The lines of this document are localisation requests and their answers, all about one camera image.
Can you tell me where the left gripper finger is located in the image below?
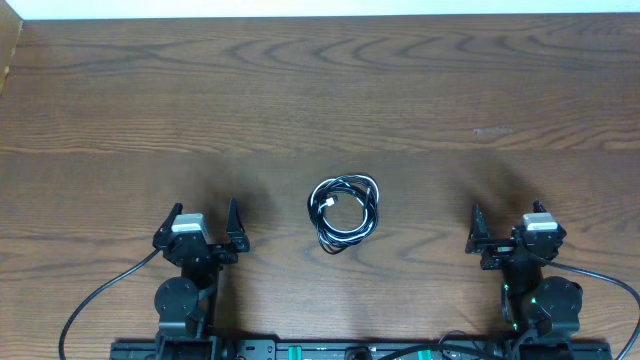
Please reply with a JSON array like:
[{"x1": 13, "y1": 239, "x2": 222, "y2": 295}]
[
  {"x1": 226, "y1": 198, "x2": 250, "y2": 252},
  {"x1": 154, "y1": 203, "x2": 183, "y2": 245}
]

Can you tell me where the white usb cable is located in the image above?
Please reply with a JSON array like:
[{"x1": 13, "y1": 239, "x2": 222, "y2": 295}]
[{"x1": 309, "y1": 174, "x2": 380, "y2": 247}]

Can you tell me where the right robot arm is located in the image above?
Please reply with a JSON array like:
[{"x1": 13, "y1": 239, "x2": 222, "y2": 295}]
[{"x1": 465, "y1": 201, "x2": 583, "y2": 359}]

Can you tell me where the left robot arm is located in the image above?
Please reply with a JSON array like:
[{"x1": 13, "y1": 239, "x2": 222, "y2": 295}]
[{"x1": 153, "y1": 199, "x2": 250, "y2": 359}]

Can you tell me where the cardboard box edge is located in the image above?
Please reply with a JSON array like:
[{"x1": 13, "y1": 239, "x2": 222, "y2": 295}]
[{"x1": 0, "y1": 0, "x2": 23, "y2": 90}]

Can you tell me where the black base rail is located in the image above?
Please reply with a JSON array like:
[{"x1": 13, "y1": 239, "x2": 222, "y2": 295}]
[{"x1": 109, "y1": 336, "x2": 613, "y2": 360}]

